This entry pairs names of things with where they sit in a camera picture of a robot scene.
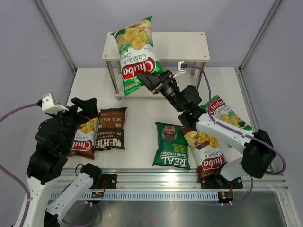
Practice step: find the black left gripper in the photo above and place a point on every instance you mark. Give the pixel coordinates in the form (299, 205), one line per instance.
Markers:
(89, 107)

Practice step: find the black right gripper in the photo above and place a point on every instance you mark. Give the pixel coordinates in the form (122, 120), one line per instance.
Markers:
(151, 80)

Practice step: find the green Chuba cassava chips bag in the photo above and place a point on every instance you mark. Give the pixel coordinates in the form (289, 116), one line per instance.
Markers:
(136, 49)

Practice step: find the green Chuba seaweed chips bag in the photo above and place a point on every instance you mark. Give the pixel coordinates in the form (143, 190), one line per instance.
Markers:
(220, 110)

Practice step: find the dark green Real chips bag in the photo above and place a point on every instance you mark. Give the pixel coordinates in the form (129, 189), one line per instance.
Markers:
(172, 147)

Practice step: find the brown Chuba cassava chips bag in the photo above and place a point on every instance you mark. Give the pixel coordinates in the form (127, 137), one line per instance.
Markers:
(207, 155)

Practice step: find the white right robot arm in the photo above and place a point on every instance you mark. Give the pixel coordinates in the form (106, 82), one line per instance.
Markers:
(256, 147)

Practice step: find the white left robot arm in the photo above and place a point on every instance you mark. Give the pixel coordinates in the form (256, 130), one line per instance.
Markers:
(55, 138)

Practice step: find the white two-tier wooden shelf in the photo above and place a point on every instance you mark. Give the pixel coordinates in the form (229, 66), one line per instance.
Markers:
(170, 48)

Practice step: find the brown Chuba bag left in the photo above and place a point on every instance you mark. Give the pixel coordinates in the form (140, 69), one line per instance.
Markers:
(84, 140)

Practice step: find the brown Kettle sea salt bag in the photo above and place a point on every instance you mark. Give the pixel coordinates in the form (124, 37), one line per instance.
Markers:
(110, 133)

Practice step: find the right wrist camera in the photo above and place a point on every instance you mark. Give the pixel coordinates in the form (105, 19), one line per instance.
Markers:
(181, 69)

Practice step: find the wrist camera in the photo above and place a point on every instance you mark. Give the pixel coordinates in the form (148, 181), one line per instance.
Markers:
(50, 104)
(181, 69)

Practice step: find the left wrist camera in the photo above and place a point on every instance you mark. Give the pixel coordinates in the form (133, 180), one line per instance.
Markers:
(50, 104)

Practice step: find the white slotted cable duct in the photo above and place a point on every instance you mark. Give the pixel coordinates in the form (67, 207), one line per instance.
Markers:
(148, 196)

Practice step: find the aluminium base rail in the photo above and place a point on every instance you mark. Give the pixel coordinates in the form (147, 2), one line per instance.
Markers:
(153, 180)

